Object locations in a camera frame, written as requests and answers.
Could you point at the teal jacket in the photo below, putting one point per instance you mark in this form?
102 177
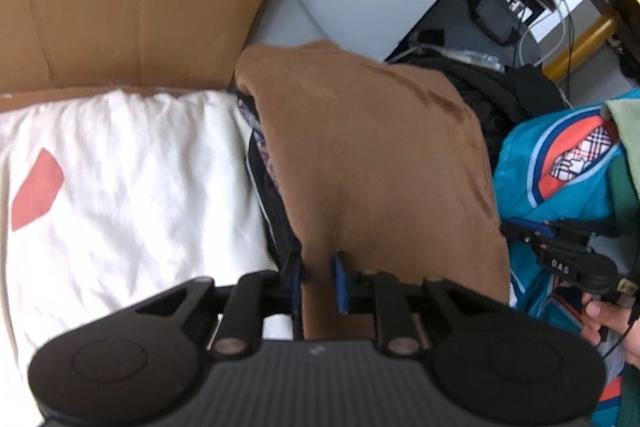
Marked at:
525 147

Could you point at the black bag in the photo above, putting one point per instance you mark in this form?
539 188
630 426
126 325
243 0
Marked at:
495 17

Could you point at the brown printed t-shirt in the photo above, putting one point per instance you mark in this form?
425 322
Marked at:
375 157

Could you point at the cartoon printed white bedsheet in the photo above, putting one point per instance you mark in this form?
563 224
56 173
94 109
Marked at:
140 187

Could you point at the light green cloth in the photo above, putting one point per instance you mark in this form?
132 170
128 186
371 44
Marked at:
625 117

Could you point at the large flat cardboard sheet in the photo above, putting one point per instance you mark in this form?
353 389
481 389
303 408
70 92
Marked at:
125 7

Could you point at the person's right hand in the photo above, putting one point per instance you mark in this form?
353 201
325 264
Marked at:
610 324

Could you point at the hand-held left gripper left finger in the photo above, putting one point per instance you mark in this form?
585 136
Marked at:
296 279

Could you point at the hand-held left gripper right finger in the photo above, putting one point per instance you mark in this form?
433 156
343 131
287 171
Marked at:
340 282

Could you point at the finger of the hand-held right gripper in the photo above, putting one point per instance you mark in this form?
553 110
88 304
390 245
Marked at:
522 237
540 228

